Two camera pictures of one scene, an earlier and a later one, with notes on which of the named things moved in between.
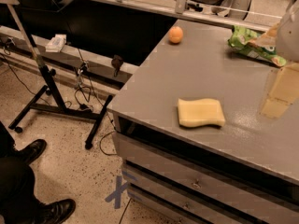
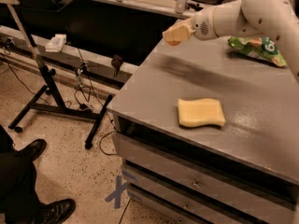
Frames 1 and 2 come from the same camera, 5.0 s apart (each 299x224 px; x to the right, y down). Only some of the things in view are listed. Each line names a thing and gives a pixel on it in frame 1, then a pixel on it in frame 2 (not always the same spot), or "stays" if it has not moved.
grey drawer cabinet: x=194 y=144 stays
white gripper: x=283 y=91 -> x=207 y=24
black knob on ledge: x=117 y=63 stays
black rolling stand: x=17 y=124 stays
